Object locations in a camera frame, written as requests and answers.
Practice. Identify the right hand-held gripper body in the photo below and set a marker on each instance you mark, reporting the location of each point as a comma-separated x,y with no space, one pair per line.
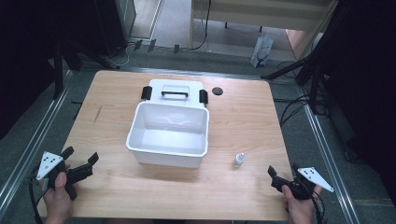
313,178

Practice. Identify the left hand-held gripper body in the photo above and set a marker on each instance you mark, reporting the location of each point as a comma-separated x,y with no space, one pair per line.
46,165

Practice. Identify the person's right hand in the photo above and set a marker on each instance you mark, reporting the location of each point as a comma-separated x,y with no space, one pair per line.
299,210

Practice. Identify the person's left hand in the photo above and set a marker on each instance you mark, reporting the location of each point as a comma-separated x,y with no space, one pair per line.
57,202

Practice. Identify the small white bottle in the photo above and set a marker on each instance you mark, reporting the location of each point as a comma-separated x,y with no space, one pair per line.
238,160

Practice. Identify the white plastic storage box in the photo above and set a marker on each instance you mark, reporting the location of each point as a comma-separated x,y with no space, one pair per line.
168,137

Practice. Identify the black metal stand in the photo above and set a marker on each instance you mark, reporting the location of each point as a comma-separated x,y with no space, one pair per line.
58,68
311,71

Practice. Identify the black round table grommet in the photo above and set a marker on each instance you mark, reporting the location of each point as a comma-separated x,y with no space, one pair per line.
217,91

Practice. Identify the white paper bag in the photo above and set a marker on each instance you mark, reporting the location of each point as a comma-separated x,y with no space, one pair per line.
261,51

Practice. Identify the black tape strip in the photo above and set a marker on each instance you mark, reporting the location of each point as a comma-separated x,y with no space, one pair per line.
176,48
151,45
138,45

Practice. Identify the dark cabinet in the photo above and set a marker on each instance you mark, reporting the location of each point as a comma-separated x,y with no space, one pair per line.
115,25

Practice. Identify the beige wooden furniture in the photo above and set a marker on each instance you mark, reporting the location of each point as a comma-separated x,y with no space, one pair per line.
264,14

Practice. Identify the metal floor rail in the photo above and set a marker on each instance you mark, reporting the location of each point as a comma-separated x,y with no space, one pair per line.
330,161
31,146

